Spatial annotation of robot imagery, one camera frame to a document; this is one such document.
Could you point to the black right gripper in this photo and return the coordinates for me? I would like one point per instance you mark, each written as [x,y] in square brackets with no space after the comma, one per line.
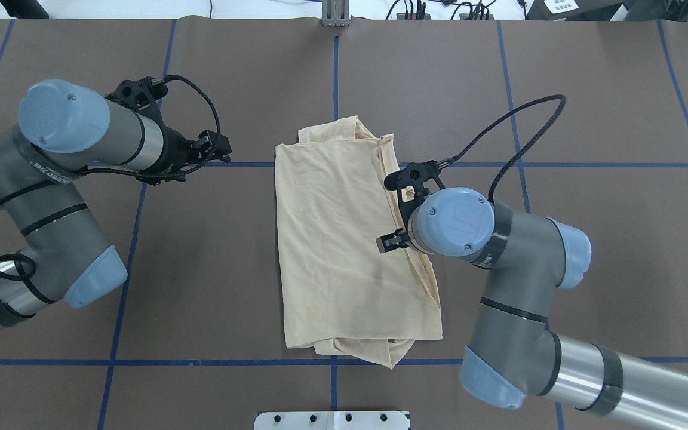
[390,241]

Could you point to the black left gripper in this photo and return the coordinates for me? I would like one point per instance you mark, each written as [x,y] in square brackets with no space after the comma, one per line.
[173,153]

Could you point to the cream long-sleeve printed shirt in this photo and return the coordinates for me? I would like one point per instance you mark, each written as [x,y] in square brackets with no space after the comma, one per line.
[341,296]

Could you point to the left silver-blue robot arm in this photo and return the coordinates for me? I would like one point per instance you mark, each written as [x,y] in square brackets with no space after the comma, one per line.
[51,245]

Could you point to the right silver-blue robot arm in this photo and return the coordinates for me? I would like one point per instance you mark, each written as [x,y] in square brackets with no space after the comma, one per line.
[512,353]

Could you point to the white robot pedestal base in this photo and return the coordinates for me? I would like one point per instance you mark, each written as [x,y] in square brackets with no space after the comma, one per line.
[374,419]

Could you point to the aluminium frame post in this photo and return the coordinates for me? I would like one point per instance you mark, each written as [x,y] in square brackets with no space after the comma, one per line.
[335,13]

